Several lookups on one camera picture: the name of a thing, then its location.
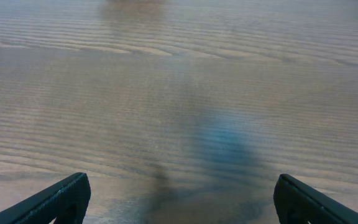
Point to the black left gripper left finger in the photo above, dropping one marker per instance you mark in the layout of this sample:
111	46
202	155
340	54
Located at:
65	202

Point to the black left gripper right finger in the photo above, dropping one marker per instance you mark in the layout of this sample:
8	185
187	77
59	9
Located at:
298	203

